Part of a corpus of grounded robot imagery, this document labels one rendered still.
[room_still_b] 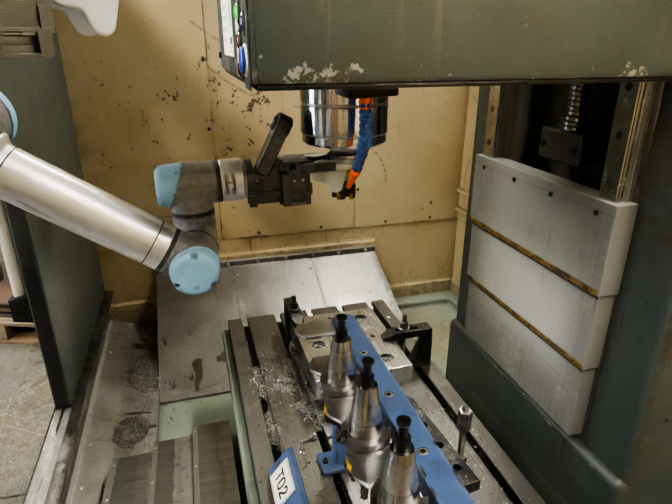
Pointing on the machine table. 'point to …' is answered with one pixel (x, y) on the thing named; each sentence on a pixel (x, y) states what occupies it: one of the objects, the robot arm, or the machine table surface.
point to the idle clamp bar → (449, 451)
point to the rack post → (334, 463)
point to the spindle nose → (338, 120)
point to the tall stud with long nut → (463, 427)
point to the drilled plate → (400, 369)
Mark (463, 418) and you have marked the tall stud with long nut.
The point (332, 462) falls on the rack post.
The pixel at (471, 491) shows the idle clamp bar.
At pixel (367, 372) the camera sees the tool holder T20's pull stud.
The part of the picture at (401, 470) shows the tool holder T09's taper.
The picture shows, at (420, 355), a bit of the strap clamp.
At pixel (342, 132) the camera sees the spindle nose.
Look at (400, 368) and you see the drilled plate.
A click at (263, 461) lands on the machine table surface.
